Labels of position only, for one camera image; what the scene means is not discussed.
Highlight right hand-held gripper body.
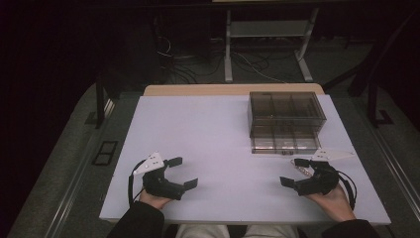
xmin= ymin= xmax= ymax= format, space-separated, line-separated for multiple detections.
xmin=294 ymin=148 xmax=357 ymax=196

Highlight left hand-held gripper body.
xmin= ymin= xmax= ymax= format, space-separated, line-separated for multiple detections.
xmin=133 ymin=152 xmax=186 ymax=201

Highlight person's left hand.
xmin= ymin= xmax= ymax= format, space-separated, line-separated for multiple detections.
xmin=138 ymin=188 xmax=173 ymax=210

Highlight person's right hand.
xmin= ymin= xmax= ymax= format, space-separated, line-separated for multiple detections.
xmin=304 ymin=182 xmax=358 ymax=223

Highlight clear brown drawer organiser box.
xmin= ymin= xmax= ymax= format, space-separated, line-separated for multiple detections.
xmin=247 ymin=91 xmax=328 ymax=156

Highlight person's legs in light trousers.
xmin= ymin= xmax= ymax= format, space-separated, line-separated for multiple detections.
xmin=175 ymin=224 xmax=300 ymax=238

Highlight black metal stand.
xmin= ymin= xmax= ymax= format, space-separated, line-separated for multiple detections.
xmin=94 ymin=72 xmax=116 ymax=130
xmin=321 ymin=9 xmax=394 ymax=129

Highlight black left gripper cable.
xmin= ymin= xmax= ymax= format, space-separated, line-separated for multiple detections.
xmin=127 ymin=160 xmax=147 ymax=208

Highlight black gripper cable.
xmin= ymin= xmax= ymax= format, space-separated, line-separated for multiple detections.
xmin=127 ymin=160 xmax=147 ymax=208
xmin=336 ymin=170 xmax=359 ymax=211

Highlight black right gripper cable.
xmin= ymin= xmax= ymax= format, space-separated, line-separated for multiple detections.
xmin=336 ymin=170 xmax=359 ymax=211

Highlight black floor socket frame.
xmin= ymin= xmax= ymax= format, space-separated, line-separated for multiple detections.
xmin=91 ymin=140 xmax=119 ymax=167

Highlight metal floor rail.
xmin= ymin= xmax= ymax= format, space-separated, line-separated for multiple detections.
xmin=43 ymin=98 xmax=117 ymax=238
xmin=361 ymin=115 xmax=420 ymax=212

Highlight tangle of floor cables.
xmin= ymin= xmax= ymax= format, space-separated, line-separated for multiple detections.
xmin=155 ymin=35 xmax=285 ymax=84

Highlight white metal desk frame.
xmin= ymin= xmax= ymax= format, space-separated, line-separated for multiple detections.
xmin=224 ymin=7 xmax=320 ymax=83

